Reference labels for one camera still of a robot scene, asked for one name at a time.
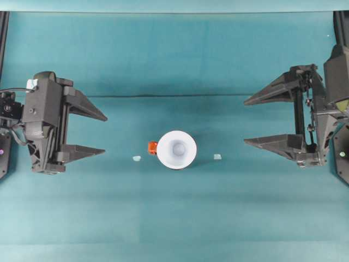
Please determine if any black cup holder red handle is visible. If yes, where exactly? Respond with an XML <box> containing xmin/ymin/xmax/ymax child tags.
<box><xmin>147</xmin><ymin>140</ymin><xmax>191</xmax><ymax>171</ymax></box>

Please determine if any white paper cup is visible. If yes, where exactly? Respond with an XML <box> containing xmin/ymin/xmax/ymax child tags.
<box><xmin>157</xmin><ymin>130</ymin><xmax>198</xmax><ymax>170</ymax></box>

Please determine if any blue-green table cloth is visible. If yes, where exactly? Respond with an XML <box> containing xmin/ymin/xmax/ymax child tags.
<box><xmin>0</xmin><ymin>11</ymin><xmax>349</xmax><ymax>262</ymax></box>

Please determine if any pale grey-green backdrop cloth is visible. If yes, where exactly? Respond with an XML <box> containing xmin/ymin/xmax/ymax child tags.
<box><xmin>0</xmin><ymin>0</ymin><xmax>349</xmax><ymax>13</ymax></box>

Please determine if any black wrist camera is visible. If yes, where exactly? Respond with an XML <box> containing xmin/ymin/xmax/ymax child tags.
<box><xmin>21</xmin><ymin>71</ymin><xmax>66</xmax><ymax>139</ymax></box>
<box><xmin>323</xmin><ymin>43</ymin><xmax>349</xmax><ymax>106</ymax></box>

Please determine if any thin camera wire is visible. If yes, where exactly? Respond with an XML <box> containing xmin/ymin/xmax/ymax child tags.
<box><xmin>0</xmin><ymin>86</ymin><xmax>36</xmax><ymax>95</ymax></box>

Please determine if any black frame post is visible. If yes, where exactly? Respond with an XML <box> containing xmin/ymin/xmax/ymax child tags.
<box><xmin>333</xmin><ymin>11</ymin><xmax>349</xmax><ymax>55</ymax></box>
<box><xmin>0</xmin><ymin>11</ymin><xmax>10</xmax><ymax>80</ymax></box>

